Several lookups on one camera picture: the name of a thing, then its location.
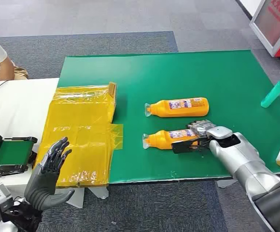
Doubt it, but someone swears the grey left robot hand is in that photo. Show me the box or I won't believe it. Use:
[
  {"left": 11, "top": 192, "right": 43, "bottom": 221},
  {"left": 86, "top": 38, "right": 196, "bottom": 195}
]
[{"left": 23, "top": 137, "right": 76, "bottom": 211}]

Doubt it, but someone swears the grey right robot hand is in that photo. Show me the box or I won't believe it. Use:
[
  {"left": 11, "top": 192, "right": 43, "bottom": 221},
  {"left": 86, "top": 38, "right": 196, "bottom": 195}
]
[{"left": 187, "top": 119, "right": 217, "bottom": 139}]

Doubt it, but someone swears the orange bottle with clear cap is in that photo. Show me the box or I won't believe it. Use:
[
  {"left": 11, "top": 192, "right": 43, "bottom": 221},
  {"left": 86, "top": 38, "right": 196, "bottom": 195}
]
[
  {"left": 144, "top": 97, "right": 210, "bottom": 118},
  {"left": 142, "top": 129, "right": 200, "bottom": 150}
]

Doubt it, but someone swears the teal green plastic bottle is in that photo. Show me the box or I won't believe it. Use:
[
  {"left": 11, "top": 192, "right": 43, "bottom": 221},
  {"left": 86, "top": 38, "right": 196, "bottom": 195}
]
[{"left": 260, "top": 77, "right": 280, "bottom": 109}]

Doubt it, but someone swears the small green belt conveyor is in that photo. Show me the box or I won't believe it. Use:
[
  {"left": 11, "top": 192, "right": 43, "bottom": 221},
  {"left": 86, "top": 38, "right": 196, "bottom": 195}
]
[{"left": 0, "top": 136, "right": 38, "bottom": 178}]

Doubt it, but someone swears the green table mat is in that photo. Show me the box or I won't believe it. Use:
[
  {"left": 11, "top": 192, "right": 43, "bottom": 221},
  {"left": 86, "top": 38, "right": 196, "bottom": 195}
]
[{"left": 57, "top": 49, "right": 280, "bottom": 185}]

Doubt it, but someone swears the white table foot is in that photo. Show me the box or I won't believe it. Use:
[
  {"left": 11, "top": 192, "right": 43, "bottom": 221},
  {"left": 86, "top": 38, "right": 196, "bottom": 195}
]
[
  {"left": 88, "top": 187, "right": 109, "bottom": 200},
  {"left": 216, "top": 178, "right": 237, "bottom": 189}
]

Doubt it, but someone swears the yellow taped cardboard box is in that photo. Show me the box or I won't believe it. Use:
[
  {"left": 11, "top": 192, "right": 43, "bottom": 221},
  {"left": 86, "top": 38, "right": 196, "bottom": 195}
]
[{"left": 33, "top": 82, "right": 124, "bottom": 188}]

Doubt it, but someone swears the red and white sign stand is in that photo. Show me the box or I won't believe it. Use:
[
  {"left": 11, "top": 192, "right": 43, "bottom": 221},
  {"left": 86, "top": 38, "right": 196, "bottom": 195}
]
[{"left": 249, "top": 0, "right": 280, "bottom": 58}]

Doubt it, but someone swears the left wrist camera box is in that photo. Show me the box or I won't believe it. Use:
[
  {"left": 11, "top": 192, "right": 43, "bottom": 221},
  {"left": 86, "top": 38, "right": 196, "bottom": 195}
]
[{"left": 0, "top": 183, "right": 14, "bottom": 213}]

